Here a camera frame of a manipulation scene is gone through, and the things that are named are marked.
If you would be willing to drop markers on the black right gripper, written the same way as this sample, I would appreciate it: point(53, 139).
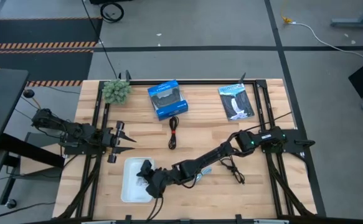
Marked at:
point(156, 180)

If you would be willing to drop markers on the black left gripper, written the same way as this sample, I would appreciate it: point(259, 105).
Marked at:
point(113, 138)

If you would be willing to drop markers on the white plastic tray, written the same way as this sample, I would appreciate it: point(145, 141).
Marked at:
point(129, 183)

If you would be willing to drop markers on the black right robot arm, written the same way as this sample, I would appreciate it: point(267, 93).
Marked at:
point(212, 155)

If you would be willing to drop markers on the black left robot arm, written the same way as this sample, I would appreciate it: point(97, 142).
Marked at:
point(75, 130)

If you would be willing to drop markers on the green artificial succulent plant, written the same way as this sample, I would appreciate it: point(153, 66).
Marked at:
point(116, 91)

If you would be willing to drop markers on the blue game controller box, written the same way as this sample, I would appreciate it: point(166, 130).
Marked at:
point(167, 99)

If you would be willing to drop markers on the black hazard-striped floor mat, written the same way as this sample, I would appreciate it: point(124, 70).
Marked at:
point(41, 46)

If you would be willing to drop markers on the black caster wheel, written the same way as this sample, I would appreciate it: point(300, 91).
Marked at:
point(11, 203)

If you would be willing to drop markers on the black side desk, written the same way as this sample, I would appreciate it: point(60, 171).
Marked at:
point(0, 105)

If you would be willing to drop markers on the grey metal table leg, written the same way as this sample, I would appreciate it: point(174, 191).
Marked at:
point(355, 21)

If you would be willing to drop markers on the black aluminium table frame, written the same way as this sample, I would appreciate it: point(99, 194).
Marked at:
point(184, 82)

